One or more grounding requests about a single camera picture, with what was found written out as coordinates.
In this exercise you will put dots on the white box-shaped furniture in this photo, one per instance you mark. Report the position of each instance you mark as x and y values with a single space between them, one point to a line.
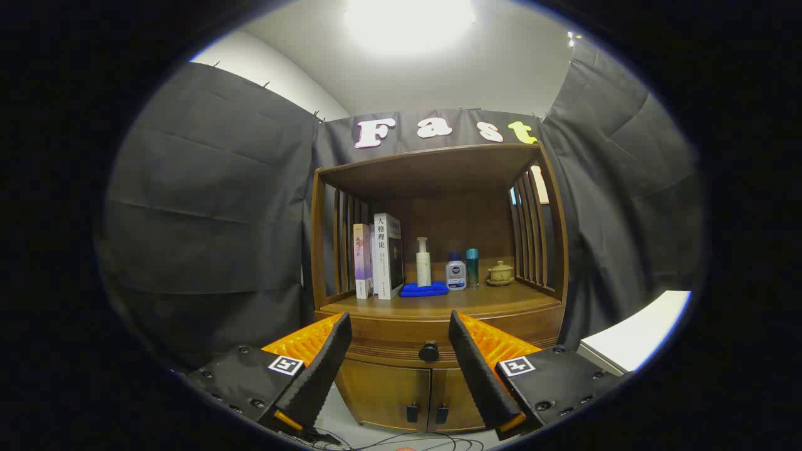
633 338

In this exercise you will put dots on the purple book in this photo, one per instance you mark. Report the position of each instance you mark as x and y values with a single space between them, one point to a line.
362 263

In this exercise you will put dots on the white book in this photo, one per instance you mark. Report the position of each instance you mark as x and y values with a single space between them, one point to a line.
382 257

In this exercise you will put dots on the white pump bottle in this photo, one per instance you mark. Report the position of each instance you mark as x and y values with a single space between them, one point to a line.
423 269

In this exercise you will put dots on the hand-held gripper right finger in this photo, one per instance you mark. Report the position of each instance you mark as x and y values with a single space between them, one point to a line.
482 376

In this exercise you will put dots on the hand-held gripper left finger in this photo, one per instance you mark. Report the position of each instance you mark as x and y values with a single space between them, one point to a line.
319 369

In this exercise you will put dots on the teal bottle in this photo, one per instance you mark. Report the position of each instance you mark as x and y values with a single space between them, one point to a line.
472 269

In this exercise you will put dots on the wooden drawer with black knob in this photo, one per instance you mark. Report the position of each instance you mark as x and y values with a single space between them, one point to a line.
401 332

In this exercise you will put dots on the blue folded cloth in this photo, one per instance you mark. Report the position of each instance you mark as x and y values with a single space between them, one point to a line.
423 289

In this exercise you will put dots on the wooden countertop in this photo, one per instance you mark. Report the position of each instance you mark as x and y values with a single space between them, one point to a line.
438 302

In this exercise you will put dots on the white bottle with blue cap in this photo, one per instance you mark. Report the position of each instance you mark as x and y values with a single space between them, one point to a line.
455 275

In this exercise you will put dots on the wooden cabinet door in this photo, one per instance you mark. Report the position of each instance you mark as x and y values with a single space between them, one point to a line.
457 401
382 394

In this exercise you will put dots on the ceiling light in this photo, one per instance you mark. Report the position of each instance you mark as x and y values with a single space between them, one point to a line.
407 22

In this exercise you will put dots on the wooden cabinet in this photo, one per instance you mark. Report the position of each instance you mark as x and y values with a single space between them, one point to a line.
438 169

